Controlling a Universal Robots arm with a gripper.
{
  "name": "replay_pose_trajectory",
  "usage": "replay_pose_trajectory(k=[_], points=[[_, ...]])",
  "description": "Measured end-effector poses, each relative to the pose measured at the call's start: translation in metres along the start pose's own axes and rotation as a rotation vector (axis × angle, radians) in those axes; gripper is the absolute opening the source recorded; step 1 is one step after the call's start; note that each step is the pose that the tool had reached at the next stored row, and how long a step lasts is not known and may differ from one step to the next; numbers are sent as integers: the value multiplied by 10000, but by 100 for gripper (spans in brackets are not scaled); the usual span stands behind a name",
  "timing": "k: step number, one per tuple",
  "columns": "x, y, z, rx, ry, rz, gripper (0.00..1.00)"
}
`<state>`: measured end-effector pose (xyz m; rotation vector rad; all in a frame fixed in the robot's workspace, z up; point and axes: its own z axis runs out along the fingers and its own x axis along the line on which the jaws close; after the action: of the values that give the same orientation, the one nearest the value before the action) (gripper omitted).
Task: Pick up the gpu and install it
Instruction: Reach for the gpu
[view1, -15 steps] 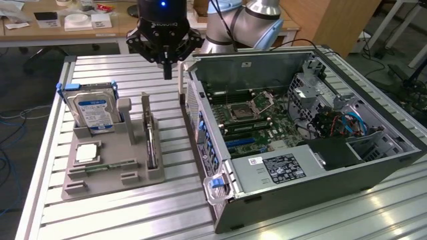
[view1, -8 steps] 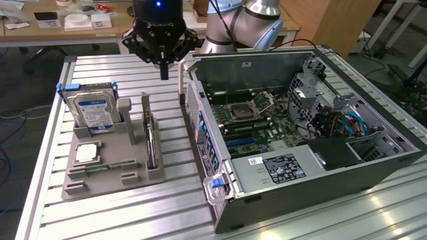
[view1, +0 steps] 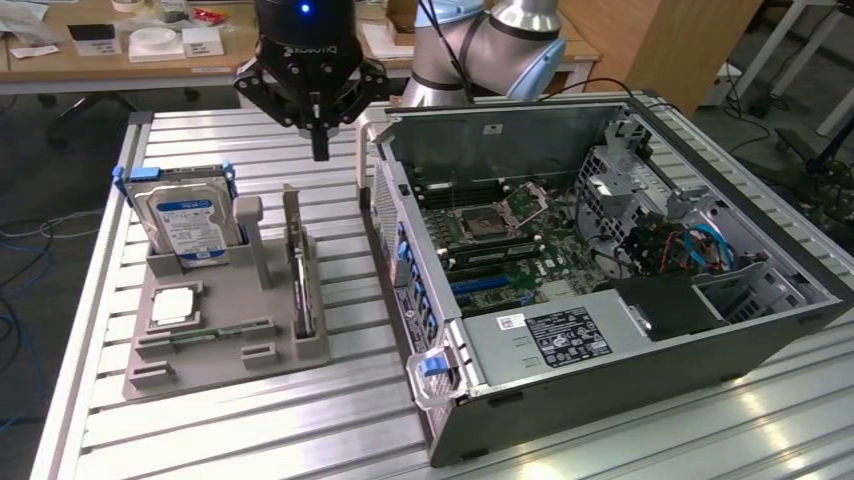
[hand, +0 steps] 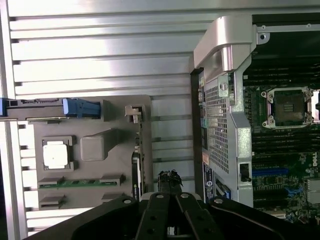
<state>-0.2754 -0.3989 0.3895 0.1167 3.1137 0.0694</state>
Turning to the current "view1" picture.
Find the grey parts rack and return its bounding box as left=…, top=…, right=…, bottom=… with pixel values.
left=119, top=195, right=334, bottom=401

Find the green motherboard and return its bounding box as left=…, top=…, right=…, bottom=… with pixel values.
left=406, top=172, right=606, bottom=319

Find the blue wire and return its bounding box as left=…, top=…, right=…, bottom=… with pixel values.
left=690, top=224, right=737, bottom=275

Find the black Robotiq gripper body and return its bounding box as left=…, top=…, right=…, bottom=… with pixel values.
left=252, top=0, right=367, bottom=110

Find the grey power supply unit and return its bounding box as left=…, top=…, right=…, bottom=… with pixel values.
left=459, top=289, right=653, bottom=389

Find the white box with black top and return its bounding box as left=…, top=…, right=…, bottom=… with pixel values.
left=68, top=23, right=123, bottom=57

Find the installed RAM stick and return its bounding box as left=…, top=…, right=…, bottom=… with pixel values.
left=443, top=242, right=543, bottom=265

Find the wooden cabinet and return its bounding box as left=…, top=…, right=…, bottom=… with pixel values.
left=552, top=0, right=766, bottom=115

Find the metal socket cover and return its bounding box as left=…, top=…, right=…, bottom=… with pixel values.
left=499, top=179, right=555, bottom=212

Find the black chair base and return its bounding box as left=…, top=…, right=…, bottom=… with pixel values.
left=37, top=88, right=202, bottom=147

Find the stack of white papers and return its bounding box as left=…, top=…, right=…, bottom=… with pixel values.
left=359, top=22, right=419, bottom=61

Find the CPU socket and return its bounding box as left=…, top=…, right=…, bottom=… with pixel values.
left=458, top=204, right=510, bottom=242

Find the white table frame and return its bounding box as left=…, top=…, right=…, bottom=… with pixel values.
left=733, top=0, right=854, bottom=136

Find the green RAM stick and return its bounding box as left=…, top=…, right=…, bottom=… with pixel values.
left=165, top=322, right=262, bottom=346

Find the red wire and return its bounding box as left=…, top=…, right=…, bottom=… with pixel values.
left=666, top=229, right=697, bottom=271

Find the plain white box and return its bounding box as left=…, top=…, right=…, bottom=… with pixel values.
left=180, top=27, right=226, bottom=59

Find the cardboard box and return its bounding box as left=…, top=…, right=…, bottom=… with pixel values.
left=386, top=0, right=422, bottom=34

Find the blue floor cable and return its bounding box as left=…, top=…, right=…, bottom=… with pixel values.
left=0, top=234, right=43, bottom=431

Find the silver CPU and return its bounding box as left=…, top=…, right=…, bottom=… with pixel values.
left=149, top=288, right=200, bottom=329

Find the metal disk bay cage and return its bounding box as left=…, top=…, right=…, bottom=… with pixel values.
left=574, top=144, right=677, bottom=242

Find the graphics card with metal bracket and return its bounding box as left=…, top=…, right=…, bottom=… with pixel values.
left=279, top=183, right=319, bottom=346

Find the open black PC case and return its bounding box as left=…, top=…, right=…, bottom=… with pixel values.
left=356, top=89, right=854, bottom=469

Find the blue expansion slot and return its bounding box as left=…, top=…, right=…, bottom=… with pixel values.
left=452, top=272, right=510, bottom=297

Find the white box with bowl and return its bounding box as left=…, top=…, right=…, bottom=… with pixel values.
left=127, top=27, right=187, bottom=64

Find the black cable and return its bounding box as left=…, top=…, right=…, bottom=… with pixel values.
left=526, top=77, right=677, bottom=110

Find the hard disk in blue caddy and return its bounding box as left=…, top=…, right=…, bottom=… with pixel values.
left=112, top=160, right=242, bottom=267

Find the wooden desk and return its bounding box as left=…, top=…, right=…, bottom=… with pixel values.
left=0, top=0, right=602, bottom=96

